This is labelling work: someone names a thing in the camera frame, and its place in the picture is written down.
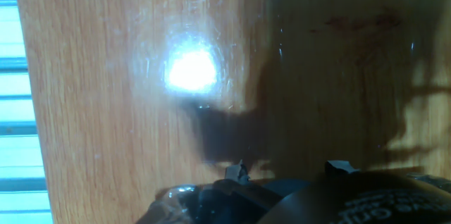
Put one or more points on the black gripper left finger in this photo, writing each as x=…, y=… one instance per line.
x=218, y=199

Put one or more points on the glossy wooden board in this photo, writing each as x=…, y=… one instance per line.
x=141, y=129

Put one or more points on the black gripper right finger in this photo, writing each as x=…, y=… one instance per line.
x=340, y=167

